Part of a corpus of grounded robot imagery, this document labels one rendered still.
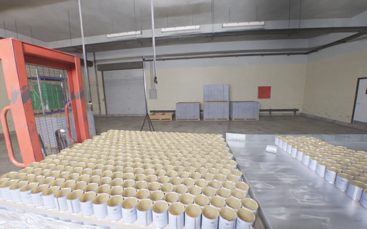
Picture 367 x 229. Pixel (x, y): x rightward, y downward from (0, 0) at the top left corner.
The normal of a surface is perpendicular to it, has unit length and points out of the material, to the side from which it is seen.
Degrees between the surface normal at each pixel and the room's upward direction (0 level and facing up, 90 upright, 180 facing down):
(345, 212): 0
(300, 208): 0
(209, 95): 88
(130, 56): 90
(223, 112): 90
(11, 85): 90
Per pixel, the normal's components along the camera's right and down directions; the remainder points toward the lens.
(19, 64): 0.99, 0.00
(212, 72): -0.12, 0.16
